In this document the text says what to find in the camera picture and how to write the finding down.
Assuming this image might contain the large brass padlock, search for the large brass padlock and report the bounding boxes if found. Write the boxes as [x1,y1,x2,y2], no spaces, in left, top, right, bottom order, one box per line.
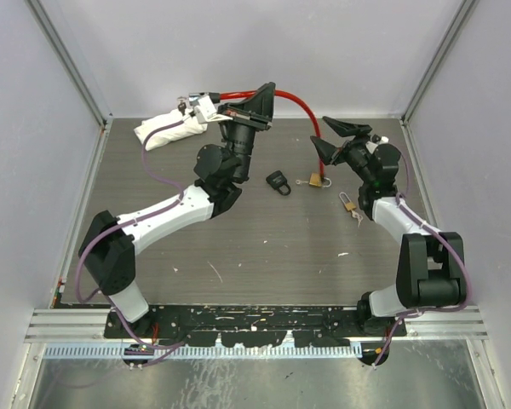
[308,173,332,188]

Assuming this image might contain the aluminium frame rail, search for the aluminium frame rail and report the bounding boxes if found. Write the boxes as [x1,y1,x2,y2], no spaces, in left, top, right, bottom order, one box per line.
[24,307,112,343]

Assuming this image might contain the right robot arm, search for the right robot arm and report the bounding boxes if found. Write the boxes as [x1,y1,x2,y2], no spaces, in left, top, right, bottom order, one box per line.
[311,117,471,336]

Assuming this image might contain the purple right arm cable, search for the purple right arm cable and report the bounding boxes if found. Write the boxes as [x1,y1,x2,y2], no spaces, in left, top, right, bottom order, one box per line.
[374,153,472,367]

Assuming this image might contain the white cloth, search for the white cloth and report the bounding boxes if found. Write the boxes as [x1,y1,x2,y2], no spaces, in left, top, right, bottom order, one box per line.
[134,108,208,151]

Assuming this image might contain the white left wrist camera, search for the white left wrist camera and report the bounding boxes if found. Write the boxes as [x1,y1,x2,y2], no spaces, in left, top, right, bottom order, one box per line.
[188,94,221,124]

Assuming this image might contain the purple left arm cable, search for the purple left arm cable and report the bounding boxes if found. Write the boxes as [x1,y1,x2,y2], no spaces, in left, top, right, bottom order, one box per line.
[75,114,197,305]

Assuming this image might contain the small brass padlock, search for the small brass padlock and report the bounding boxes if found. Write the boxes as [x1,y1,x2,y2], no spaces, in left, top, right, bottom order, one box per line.
[338,192,357,212]

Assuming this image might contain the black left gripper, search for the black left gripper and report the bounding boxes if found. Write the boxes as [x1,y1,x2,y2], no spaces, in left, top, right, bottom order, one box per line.
[215,83,273,181]

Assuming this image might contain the black padlock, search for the black padlock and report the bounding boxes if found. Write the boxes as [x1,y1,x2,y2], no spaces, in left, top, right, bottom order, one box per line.
[266,170,291,196]

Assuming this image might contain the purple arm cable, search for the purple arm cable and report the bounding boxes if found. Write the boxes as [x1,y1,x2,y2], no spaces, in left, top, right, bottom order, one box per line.
[75,114,197,305]
[374,153,472,367]

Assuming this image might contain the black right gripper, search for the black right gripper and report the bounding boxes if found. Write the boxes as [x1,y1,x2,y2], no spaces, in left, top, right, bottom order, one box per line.
[310,117,375,186]

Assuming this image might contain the cable lock keys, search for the cable lock keys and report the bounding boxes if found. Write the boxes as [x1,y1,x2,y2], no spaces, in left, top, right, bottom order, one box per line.
[177,97,187,116]

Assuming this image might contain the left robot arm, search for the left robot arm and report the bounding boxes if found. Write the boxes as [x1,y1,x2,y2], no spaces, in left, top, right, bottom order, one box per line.
[78,82,276,337]

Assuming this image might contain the red cable lock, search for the red cable lock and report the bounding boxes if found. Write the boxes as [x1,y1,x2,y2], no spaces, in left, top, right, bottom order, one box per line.
[188,89,325,187]

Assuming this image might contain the small silver keys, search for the small silver keys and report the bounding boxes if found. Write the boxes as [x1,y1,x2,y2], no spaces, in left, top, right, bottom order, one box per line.
[351,210,364,227]

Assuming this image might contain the blue slotted cable duct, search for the blue slotted cable duct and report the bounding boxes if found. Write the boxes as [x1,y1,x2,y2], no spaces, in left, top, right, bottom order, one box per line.
[43,343,363,360]

